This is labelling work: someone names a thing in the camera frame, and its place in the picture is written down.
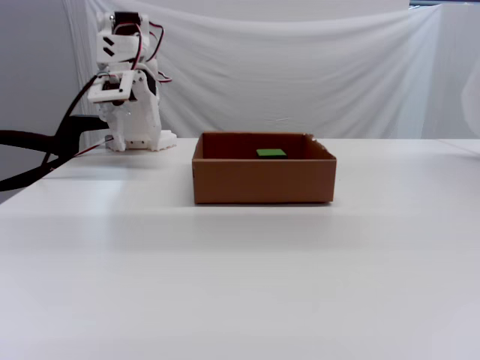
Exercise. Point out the brown cardboard box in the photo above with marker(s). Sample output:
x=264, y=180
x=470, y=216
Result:
x=262, y=180

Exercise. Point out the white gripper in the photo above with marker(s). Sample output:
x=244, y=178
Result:
x=145, y=98

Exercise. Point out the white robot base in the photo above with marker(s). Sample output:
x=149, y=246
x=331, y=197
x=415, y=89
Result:
x=167, y=140

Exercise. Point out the black clamp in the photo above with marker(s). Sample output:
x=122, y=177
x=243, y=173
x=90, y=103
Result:
x=22, y=138

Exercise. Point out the white backdrop cloth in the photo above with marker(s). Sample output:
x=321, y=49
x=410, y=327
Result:
x=281, y=75

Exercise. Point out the green cube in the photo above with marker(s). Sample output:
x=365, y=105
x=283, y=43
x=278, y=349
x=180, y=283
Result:
x=270, y=152

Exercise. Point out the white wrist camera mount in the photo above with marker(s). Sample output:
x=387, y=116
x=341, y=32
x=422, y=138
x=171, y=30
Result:
x=123, y=80

